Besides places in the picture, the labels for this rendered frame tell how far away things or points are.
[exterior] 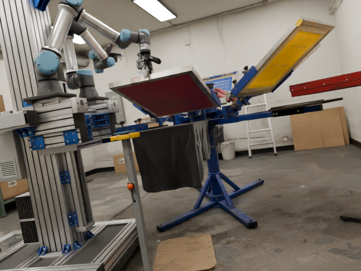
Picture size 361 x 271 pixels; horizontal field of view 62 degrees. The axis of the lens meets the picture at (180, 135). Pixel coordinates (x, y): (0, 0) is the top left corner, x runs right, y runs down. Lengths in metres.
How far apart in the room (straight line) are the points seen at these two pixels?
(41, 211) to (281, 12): 5.70
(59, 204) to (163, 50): 5.30
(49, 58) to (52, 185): 0.86
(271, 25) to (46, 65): 5.38
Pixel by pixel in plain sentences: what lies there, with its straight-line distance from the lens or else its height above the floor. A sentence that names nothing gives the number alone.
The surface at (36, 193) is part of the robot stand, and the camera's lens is 2.32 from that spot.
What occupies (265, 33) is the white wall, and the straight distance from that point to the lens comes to 6.63.
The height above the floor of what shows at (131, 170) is 0.74.
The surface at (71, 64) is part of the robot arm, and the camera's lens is 2.56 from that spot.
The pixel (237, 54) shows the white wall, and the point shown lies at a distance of 6.60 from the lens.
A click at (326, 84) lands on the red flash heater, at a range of 2.33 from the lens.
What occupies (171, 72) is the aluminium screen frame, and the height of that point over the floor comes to 1.28.
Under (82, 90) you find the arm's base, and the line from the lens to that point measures 2.41.
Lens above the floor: 0.99
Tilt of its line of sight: 3 degrees down
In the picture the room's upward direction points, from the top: 9 degrees counter-clockwise
